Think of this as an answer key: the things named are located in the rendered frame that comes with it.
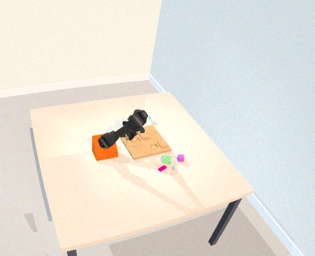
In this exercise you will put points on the purple cube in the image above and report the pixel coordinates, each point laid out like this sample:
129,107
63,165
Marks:
181,158

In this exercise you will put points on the green block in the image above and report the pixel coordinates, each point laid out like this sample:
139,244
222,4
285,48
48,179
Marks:
167,159

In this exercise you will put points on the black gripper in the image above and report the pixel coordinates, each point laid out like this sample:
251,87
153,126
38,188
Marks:
132,133

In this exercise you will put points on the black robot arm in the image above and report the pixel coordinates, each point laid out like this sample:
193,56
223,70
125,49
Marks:
136,120

